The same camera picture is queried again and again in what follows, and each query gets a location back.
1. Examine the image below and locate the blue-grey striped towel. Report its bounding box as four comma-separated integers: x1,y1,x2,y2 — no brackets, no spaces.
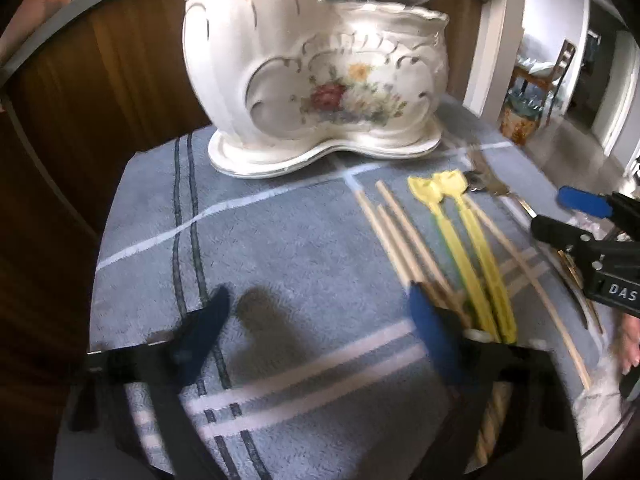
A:
52,94,621,480

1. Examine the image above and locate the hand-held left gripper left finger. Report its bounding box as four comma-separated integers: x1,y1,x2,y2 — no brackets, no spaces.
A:
67,284,232,480

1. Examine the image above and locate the dark table knife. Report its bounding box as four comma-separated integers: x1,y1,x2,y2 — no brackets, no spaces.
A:
505,195,606,335

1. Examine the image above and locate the yellow plastic utensil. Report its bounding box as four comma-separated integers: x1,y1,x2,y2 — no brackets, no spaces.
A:
434,170,518,343
407,175,501,341

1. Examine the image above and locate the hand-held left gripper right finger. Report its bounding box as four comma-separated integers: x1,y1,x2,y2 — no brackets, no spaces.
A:
406,282,584,480

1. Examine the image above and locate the person's right hand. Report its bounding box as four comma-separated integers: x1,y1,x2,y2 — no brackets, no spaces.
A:
618,317,640,376

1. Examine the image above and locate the white floral ceramic utensil holder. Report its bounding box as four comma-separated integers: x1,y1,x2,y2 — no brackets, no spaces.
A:
175,0,451,179

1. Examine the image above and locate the floral basket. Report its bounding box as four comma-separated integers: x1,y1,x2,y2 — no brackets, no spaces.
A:
500,92,543,147

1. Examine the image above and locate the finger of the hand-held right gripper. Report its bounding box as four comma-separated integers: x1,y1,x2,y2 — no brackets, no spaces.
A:
557,185,640,222
529,214,603,262

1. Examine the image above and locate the wooden chair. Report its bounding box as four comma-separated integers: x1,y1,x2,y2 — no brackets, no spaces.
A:
511,39,577,126

